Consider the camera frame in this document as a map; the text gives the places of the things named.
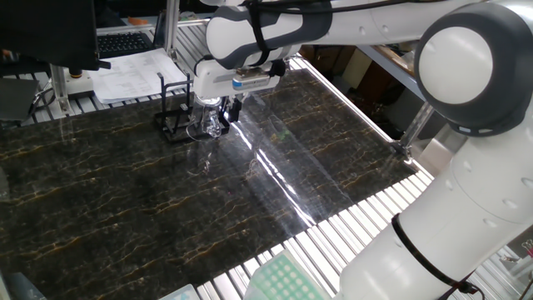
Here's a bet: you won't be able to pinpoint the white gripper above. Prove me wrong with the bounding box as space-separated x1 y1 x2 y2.
192 57 281 123

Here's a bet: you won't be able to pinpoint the white printed paper sheets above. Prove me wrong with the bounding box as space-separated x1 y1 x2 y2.
87 47 188 105

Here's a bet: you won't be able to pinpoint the black keyboard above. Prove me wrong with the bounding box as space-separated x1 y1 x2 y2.
97 31 155 59

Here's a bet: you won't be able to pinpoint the dark marble pattern mat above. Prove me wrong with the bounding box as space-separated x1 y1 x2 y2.
0 67 418 300

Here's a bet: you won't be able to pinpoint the grey metal shelf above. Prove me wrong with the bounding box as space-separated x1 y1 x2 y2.
357 43 426 101

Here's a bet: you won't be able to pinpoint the green pipette tip box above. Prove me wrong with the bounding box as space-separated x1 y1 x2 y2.
245 248 334 300

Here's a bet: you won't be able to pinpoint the black monitor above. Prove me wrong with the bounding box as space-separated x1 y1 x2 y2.
0 0 112 72

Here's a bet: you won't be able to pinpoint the dark grey flat pad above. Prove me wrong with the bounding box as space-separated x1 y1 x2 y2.
0 77 41 123

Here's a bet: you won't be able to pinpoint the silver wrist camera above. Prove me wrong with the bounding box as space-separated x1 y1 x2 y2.
232 68 271 91

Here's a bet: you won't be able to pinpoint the black wire cup rack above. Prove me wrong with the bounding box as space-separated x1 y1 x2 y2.
153 72 232 145

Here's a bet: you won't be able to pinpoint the aluminium frame post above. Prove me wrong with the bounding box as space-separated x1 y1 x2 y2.
163 0 181 58
48 64 71 116
391 102 436 162

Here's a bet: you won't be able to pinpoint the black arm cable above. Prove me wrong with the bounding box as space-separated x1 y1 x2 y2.
436 270 486 300

